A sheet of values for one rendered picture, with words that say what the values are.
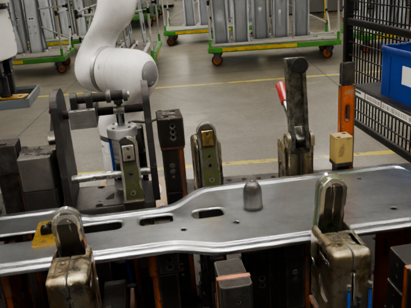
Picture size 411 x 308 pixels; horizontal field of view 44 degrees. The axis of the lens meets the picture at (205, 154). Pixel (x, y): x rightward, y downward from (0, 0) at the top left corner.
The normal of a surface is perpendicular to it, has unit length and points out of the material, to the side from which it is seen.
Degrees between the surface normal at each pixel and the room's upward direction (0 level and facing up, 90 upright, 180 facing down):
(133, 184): 78
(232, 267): 0
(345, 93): 90
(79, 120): 90
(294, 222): 0
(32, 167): 90
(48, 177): 90
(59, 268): 0
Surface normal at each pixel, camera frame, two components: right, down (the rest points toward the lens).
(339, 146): 0.15, 0.33
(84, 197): -0.07, -0.94
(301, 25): -0.10, 0.27
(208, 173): 0.12, 0.13
